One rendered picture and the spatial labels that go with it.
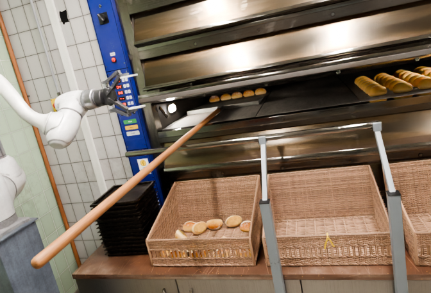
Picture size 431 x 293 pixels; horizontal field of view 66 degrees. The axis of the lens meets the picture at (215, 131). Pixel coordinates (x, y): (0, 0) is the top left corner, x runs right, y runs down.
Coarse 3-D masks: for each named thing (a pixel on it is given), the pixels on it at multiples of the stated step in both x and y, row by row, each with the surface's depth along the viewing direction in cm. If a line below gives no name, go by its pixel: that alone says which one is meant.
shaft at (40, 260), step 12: (204, 120) 199; (192, 132) 176; (180, 144) 158; (168, 156) 145; (144, 168) 126; (132, 180) 115; (120, 192) 107; (108, 204) 100; (84, 216) 92; (96, 216) 94; (72, 228) 86; (84, 228) 89; (60, 240) 81; (48, 252) 77; (36, 264) 74
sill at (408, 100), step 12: (408, 96) 168; (420, 96) 164; (324, 108) 179; (336, 108) 175; (348, 108) 174; (360, 108) 172; (372, 108) 171; (240, 120) 192; (252, 120) 188; (264, 120) 186; (276, 120) 185; (288, 120) 183; (168, 132) 204; (180, 132) 201; (204, 132) 198
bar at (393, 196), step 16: (320, 128) 144; (336, 128) 141; (352, 128) 140; (368, 128) 138; (192, 144) 161; (208, 144) 158; (224, 144) 156; (384, 160) 130; (400, 208) 121; (272, 224) 136; (400, 224) 123; (272, 240) 138; (400, 240) 124; (272, 256) 140; (400, 256) 126; (272, 272) 142; (400, 272) 127; (400, 288) 129
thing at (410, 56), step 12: (360, 60) 153; (372, 60) 152; (384, 60) 150; (396, 60) 153; (408, 60) 164; (300, 72) 161; (312, 72) 159; (324, 72) 162; (228, 84) 171; (240, 84) 170; (252, 84) 168; (264, 84) 182; (156, 96) 183; (168, 96) 181; (180, 96) 180; (192, 96) 196
